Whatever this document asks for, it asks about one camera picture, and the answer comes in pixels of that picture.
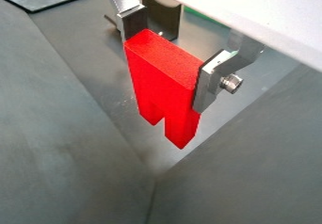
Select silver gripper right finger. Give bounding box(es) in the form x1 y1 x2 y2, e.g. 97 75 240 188
193 30 266 113

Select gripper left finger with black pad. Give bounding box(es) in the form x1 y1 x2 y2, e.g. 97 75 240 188
110 0 148 41

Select red double-square block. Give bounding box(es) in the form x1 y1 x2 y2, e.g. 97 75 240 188
123 29 204 149

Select black curved holder stand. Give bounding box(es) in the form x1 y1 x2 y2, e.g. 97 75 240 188
105 0 184 41

